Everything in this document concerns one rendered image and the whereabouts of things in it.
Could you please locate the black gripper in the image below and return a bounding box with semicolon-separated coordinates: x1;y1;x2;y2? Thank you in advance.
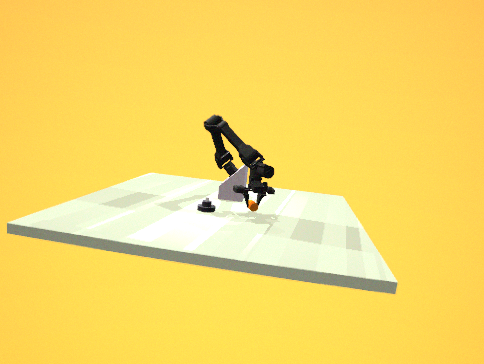
233;174;275;208

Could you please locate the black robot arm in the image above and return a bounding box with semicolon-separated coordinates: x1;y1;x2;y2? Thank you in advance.
203;114;275;193

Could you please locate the orange cylinder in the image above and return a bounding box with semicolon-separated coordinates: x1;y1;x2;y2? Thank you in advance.
248;200;258;212

